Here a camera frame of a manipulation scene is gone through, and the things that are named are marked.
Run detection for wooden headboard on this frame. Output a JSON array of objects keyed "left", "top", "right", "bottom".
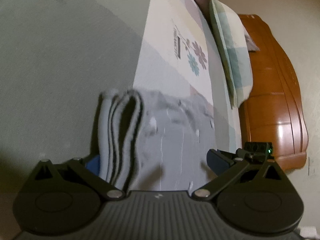
[{"left": 236, "top": 14, "right": 308, "bottom": 173}]

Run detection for patchwork bed sheet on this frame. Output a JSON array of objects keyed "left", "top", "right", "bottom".
[{"left": 132, "top": 0, "right": 243, "bottom": 155}]

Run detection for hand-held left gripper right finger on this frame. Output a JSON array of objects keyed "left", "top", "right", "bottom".
[{"left": 191, "top": 149, "right": 290, "bottom": 202}]

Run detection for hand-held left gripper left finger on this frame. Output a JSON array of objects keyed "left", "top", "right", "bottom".
[{"left": 26, "top": 155, "right": 125, "bottom": 202}]

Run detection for grey printed pants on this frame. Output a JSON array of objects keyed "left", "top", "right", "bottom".
[{"left": 96, "top": 89, "right": 218, "bottom": 193}]

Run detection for checked pillow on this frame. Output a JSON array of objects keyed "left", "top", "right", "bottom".
[{"left": 207, "top": 0, "right": 253, "bottom": 109}]

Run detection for grey floral pillow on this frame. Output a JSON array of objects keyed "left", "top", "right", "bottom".
[{"left": 244, "top": 26, "right": 260, "bottom": 53}]

